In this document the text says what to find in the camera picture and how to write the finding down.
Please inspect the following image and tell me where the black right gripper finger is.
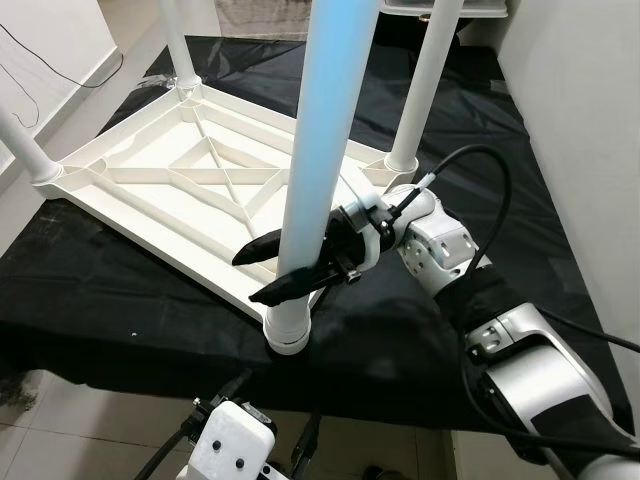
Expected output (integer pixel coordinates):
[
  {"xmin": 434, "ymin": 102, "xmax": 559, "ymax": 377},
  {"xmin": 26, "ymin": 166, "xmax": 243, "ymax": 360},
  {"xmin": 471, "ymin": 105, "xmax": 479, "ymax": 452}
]
[
  {"xmin": 232, "ymin": 228, "xmax": 296, "ymax": 267},
  {"xmin": 248, "ymin": 258, "xmax": 346, "ymax": 306}
]

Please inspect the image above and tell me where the black tablecloth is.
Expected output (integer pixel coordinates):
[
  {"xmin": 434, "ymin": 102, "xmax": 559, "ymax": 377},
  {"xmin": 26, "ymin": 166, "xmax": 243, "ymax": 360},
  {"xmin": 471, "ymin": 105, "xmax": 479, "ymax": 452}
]
[{"xmin": 0, "ymin": 35, "xmax": 640, "ymax": 441}]

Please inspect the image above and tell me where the long clear tape strip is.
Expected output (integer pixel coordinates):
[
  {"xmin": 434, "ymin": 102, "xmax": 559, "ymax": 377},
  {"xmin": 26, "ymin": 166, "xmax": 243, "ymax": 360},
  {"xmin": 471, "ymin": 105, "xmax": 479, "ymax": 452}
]
[{"xmin": 140, "ymin": 75, "xmax": 181, "ymax": 91}]

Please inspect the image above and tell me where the grey cat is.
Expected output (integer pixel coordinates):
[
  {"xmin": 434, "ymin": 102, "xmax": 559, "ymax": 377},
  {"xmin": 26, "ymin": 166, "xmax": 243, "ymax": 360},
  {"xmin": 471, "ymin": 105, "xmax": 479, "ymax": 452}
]
[{"xmin": 0, "ymin": 372, "xmax": 46, "ymax": 413}]

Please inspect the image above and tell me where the beige cloth covered bench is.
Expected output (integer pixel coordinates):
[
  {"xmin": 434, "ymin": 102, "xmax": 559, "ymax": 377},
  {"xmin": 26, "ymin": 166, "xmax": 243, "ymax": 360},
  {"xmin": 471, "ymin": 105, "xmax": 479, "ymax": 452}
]
[{"xmin": 215, "ymin": 0, "xmax": 311, "ymax": 39}]

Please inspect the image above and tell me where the speckled grey right wrist camera mount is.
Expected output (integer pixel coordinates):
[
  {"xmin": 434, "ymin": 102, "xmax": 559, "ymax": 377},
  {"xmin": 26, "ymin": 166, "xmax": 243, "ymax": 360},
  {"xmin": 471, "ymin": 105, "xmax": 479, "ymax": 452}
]
[{"xmin": 340, "ymin": 165, "xmax": 403, "ymax": 268}]

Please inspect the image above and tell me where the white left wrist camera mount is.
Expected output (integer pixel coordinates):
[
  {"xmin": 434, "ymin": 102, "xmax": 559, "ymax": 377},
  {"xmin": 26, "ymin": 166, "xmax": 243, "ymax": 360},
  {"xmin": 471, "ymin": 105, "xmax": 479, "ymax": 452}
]
[{"xmin": 188, "ymin": 400, "xmax": 276, "ymax": 480}]

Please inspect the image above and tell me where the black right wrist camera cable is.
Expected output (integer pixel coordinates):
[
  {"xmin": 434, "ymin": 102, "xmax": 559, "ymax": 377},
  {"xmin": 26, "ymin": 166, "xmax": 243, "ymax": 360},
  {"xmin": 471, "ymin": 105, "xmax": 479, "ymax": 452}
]
[{"xmin": 395, "ymin": 145, "xmax": 640, "ymax": 443}]

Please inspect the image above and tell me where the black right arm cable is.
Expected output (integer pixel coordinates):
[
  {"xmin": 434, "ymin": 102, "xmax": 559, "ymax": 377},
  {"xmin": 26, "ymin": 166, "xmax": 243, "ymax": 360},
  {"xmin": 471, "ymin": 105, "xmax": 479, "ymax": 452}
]
[{"xmin": 540, "ymin": 310, "xmax": 640, "ymax": 358}]

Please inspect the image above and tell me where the thin black wall cable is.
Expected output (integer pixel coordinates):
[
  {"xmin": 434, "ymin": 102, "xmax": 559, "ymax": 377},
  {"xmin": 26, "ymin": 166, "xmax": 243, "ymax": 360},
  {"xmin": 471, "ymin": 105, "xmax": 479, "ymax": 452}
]
[{"xmin": 0, "ymin": 20, "xmax": 126, "ymax": 131}]

